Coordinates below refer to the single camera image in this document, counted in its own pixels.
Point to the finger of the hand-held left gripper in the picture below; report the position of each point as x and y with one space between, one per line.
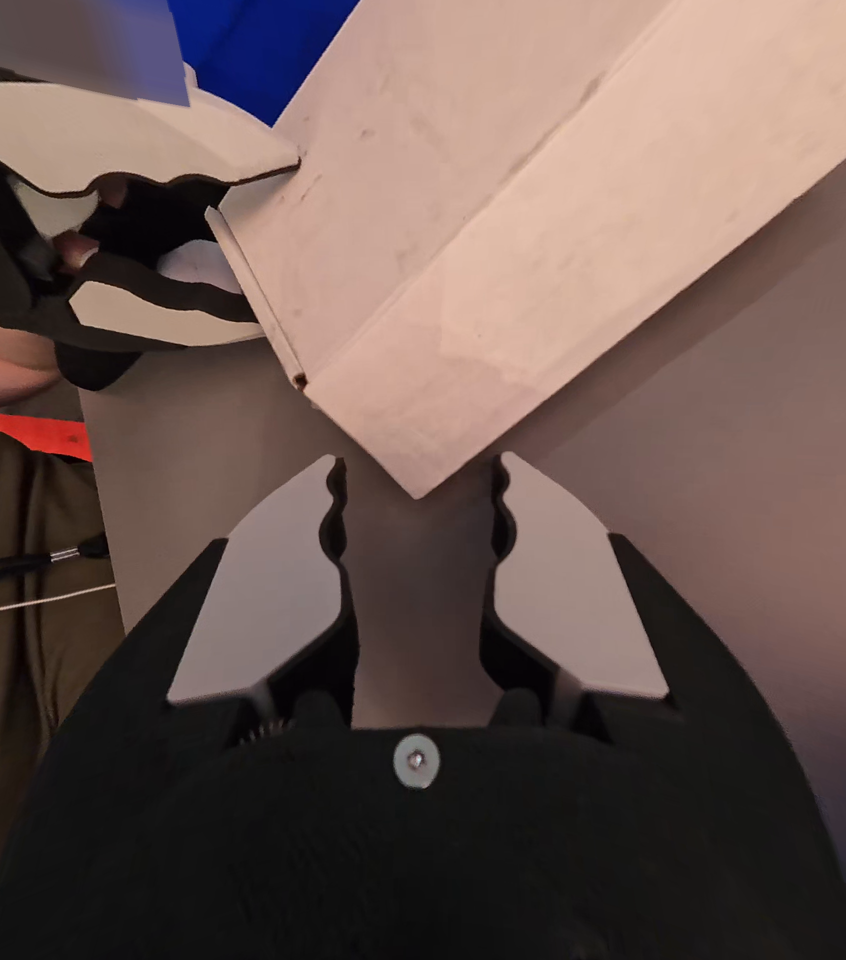
93 142
138 319

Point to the blue plastic bin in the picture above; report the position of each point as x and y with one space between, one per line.
258 52

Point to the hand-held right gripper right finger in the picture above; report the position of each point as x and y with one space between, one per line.
580 607

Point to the person's olive jacket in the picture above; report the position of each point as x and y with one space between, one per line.
10 675

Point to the red fabric strip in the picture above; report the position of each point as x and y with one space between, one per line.
33 433

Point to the white cardboard mailer box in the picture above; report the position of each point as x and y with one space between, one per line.
505 225

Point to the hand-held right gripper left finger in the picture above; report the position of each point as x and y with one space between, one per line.
265 607

